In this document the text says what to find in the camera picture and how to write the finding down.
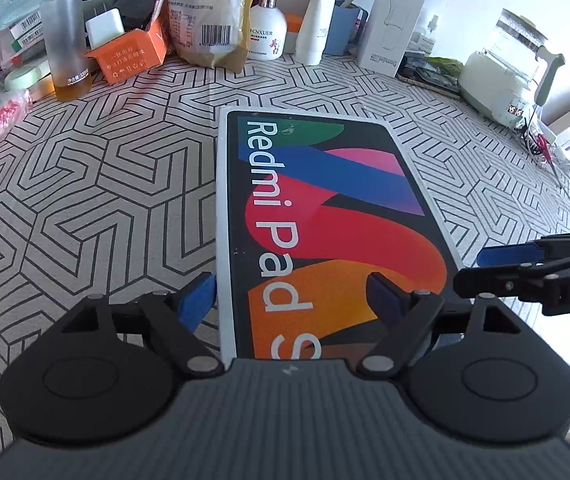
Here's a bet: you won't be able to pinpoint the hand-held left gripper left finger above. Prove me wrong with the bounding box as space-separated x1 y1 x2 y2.
60 271 226 378

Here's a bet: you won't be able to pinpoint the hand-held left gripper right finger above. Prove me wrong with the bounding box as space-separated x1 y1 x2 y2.
355 271 528 378

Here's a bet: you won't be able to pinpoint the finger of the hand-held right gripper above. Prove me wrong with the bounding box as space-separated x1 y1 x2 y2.
452 260 560 306
476 237 566 268

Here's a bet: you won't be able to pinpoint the colourful printed box lid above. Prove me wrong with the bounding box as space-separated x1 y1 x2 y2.
215 106 463 361

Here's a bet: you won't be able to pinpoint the geometric patterned desktop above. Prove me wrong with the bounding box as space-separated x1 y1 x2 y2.
0 50 570 411

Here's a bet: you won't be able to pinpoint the white power strip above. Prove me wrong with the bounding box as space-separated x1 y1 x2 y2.
525 130 570 162

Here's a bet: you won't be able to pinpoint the glass electric kettle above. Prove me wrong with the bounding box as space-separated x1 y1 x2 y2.
457 7 566 128

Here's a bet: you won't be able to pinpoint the black tray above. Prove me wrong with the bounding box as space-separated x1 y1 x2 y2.
397 57 466 98

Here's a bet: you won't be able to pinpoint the small clear spray bottle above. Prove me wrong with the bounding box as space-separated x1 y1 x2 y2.
417 15 440 56

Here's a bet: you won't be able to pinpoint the orange open carton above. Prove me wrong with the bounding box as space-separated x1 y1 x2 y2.
82 10 171 86

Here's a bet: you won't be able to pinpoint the beige cream jar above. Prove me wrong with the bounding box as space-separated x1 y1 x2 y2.
29 77 58 104

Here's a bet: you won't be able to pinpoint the tall white carton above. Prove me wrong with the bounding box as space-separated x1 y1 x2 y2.
357 0 433 78

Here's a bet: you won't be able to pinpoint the blue pen cup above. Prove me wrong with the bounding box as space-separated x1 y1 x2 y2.
322 5 368 56

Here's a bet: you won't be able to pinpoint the green lid cream jar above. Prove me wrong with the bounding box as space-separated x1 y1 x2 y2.
4 64 51 92

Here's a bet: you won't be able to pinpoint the orange lid jar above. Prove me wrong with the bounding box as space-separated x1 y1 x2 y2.
285 12 307 56

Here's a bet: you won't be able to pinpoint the white cosmetic tube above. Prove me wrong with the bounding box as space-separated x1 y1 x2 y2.
295 0 343 66

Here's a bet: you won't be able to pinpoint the white pump bottle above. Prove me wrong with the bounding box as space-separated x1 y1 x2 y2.
246 0 288 61

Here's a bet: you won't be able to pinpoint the yellow paper pouch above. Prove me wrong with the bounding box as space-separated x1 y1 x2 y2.
165 0 258 71

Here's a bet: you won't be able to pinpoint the white square power adapter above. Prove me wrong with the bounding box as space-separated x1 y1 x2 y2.
85 7 126 46

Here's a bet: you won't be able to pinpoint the frosted bottle with gold cap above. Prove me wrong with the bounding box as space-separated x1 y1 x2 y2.
40 0 95 102

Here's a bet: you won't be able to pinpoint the stack of small medicine boxes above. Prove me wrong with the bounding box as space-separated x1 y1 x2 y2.
0 15 48 68

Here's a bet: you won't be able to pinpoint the grey storage basket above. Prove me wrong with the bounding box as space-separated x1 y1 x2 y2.
82 0 166 31

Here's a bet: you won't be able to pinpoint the red handled scissors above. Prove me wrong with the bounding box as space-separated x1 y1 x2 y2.
537 132 566 191

